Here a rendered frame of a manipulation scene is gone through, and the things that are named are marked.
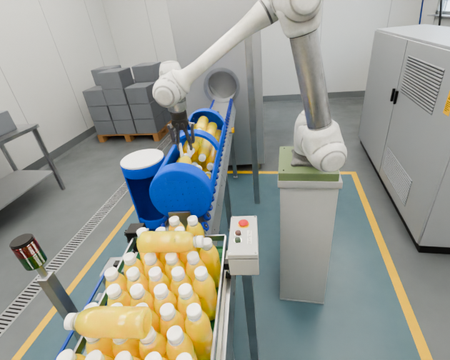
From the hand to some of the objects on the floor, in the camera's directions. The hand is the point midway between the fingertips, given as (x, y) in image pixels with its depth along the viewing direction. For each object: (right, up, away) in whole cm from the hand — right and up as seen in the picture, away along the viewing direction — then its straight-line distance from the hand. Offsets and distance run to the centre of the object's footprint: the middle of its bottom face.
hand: (185, 150), depth 136 cm
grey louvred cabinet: (+215, -17, +164) cm, 271 cm away
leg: (+33, -12, +210) cm, 213 cm away
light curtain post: (+55, -38, +161) cm, 174 cm away
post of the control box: (+38, -127, +17) cm, 134 cm away
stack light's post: (-28, -140, +10) cm, 143 cm away
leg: (+26, -63, +126) cm, 144 cm away
